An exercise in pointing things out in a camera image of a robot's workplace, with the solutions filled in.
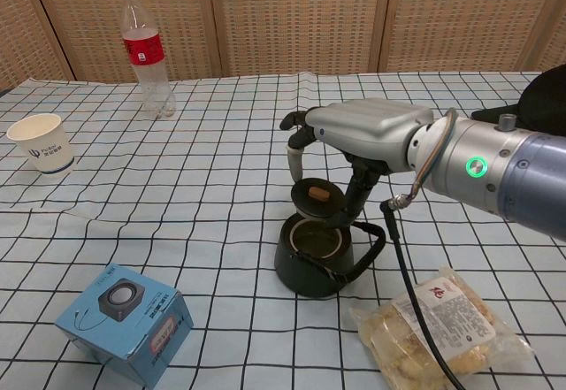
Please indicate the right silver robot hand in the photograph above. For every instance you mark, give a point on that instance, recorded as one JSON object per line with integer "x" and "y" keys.
{"x": 367, "y": 127}

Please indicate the black teapot lid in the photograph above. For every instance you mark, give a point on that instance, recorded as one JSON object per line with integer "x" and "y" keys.
{"x": 315, "y": 198}

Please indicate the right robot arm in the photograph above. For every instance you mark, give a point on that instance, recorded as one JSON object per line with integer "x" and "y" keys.
{"x": 495, "y": 169}

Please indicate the black teapot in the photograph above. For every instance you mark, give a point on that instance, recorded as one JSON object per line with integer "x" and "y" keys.
{"x": 314, "y": 257}

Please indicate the woven folding screen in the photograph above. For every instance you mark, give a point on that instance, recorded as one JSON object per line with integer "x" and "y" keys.
{"x": 283, "y": 18}

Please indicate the black baseball cap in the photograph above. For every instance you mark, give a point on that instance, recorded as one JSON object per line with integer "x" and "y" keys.
{"x": 530, "y": 104}

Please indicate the checkered tablecloth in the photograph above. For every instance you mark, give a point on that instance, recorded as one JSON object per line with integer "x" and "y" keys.
{"x": 177, "y": 195}

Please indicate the packaged snack bag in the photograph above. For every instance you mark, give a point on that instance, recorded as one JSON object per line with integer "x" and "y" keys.
{"x": 442, "y": 323}

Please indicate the clear plastic bottle red label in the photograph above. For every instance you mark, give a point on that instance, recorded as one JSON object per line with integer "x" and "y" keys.
{"x": 146, "y": 54}

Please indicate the blue speaker box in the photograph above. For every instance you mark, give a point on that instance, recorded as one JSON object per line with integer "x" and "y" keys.
{"x": 126, "y": 315}

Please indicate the white paper cup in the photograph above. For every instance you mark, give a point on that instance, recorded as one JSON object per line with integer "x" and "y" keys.
{"x": 42, "y": 144}

